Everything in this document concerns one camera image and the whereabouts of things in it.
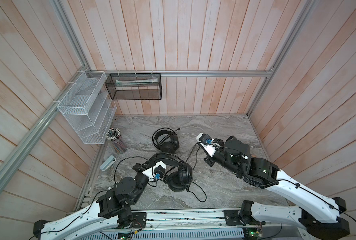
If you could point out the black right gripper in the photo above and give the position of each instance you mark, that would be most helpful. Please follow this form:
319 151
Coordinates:
209 160

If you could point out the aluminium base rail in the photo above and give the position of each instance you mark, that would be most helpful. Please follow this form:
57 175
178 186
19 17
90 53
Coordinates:
198 224

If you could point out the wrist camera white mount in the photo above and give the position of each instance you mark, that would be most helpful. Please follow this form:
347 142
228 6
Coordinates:
207 143
155 172

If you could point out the papers in black basket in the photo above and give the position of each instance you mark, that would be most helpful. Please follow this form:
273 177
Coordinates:
136 83

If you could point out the large black gaming headset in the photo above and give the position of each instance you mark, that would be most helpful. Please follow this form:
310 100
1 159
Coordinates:
166 140

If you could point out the clear cup of pencils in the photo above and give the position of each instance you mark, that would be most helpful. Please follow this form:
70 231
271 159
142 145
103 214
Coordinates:
113 135

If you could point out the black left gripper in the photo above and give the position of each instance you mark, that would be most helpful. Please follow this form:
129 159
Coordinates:
139 167

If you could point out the white wire mesh wall shelf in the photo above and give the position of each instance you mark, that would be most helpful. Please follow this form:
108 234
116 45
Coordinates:
87 107

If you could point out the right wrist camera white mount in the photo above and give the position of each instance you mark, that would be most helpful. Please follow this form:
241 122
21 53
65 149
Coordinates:
207 143

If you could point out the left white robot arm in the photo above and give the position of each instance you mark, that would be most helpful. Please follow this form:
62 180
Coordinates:
79 223

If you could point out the small black wired headphones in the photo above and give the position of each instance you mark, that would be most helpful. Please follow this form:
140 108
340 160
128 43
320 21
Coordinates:
179 174

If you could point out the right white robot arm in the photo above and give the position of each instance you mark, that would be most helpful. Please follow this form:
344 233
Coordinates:
319 215

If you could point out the black wire mesh wall basket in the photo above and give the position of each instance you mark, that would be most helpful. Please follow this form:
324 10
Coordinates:
133 93

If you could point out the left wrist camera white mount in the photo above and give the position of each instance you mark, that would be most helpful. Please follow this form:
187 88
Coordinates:
155 172

